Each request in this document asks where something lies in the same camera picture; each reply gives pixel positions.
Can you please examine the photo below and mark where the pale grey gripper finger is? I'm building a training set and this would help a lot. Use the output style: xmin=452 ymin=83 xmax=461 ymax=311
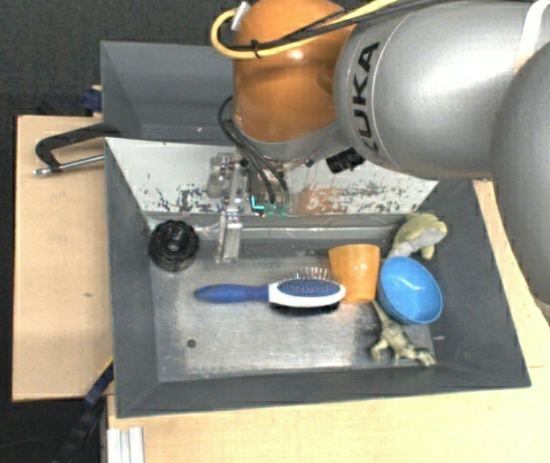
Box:
xmin=213 ymin=212 xmax=231 ymax=265
xmin=227 ymin=213 xmax=244 ymax=263

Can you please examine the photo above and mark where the black ribbed round knob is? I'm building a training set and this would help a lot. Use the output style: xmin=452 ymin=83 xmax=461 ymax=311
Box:
xmin=148 ymin=219 xmax=201 ymax=274

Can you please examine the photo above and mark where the blue and white hairbrush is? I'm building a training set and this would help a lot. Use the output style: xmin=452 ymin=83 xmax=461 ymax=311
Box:
xmin=193 ymin=266 xmax=347 ymax=314

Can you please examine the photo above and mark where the grey metal bin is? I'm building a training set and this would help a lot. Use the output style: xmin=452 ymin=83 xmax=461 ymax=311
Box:
xmin=98 ymin=40 xmax=533 ymax=420

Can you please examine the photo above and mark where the orange cup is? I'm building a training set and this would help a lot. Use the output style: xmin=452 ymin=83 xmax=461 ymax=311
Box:
xmin=327 ymin=243 xmax=382 ymax=305

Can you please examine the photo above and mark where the brown cardboard board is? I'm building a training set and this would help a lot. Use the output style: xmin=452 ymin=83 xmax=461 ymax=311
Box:
xmin=12 ymin=115 xmax=115 ymax=402

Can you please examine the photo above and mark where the blue bowl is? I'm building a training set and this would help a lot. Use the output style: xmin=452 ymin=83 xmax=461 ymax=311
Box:
xmin=376 ymin=255 xmax=445 ymax=327

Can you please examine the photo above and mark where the pale green plush toy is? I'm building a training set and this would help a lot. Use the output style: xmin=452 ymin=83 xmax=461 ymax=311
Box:
xmin=390 ymin=212 xmax=449 ymax=261

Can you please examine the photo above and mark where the green toy dinosaur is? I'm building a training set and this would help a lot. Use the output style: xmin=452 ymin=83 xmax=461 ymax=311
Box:
xmin=370 ymin=299 xmax=437 ymax=368

